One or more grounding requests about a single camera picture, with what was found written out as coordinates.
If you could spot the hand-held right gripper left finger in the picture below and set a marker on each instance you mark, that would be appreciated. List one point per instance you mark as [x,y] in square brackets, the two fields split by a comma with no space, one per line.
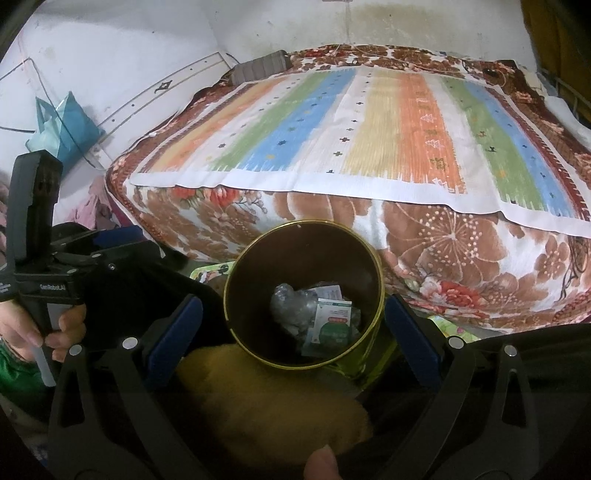
[173,344]

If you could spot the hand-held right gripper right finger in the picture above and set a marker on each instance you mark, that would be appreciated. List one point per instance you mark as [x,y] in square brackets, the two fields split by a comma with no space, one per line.
[413,344]

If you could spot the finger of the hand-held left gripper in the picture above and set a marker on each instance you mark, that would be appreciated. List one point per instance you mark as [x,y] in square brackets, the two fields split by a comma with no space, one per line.
[115,236]
[136,261]

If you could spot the green and white box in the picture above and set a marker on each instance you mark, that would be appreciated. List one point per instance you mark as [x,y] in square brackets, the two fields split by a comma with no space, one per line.
[334,327]

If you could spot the gold metal can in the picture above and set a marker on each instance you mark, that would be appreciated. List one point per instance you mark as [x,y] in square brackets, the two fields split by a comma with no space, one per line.
[263,277]

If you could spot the clear plastic bag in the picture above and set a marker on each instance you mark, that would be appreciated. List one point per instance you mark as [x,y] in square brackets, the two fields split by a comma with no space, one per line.
[288,307]

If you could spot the person's left hand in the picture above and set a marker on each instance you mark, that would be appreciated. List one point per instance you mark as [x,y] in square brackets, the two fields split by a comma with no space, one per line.
[18,327]

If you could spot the person's right hand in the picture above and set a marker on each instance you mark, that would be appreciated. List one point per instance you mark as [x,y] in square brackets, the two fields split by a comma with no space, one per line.
[322,466]

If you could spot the pink cloth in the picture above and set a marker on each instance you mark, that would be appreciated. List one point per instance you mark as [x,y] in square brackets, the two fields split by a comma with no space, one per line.
[97,203]

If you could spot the floral brown blanket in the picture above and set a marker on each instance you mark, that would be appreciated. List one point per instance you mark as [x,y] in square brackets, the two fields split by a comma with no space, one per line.
[461,258]

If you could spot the yellow plush cloth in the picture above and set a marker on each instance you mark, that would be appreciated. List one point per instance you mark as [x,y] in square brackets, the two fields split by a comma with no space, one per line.
[268,406]

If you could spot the teal shopping bag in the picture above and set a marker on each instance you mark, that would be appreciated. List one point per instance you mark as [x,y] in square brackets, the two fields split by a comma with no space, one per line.
[69,129]

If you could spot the white metal headboard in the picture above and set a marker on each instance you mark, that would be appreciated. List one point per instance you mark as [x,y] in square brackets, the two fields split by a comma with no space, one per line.
[152,97]

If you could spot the striped colourful mat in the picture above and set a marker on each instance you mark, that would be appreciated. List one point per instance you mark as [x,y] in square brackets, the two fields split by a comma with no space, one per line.
[369,134]

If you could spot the grey pillow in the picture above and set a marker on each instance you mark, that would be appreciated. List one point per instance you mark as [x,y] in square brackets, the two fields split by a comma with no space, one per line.
[258,68]

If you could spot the white folded cloth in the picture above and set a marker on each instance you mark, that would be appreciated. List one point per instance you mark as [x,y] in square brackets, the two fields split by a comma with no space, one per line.
[570,115]

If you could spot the yellow hanging garment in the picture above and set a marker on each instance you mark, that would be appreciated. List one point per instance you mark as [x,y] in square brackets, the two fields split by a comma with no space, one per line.
[563,32]

